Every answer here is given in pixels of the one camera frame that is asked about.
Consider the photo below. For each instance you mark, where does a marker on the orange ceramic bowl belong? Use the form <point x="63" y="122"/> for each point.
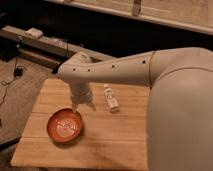
<point x="64" y="125"/>

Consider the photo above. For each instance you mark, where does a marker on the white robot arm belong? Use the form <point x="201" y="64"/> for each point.
<point x="179" y="120"/>

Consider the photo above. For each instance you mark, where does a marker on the wooden board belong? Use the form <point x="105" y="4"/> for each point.
<point x="114" y="141"/>

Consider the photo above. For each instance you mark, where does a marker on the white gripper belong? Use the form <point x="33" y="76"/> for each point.
<point x="81" y="93"/>

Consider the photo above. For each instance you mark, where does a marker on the small white bottle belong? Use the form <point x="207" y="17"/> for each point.
<point x="111" y="99"/>

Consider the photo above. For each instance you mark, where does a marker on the white block on beam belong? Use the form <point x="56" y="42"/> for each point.
<point x="35" y="33"/>

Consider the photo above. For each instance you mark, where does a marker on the long wooden beam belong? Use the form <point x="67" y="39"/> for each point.
<point x="48" y="44"/>

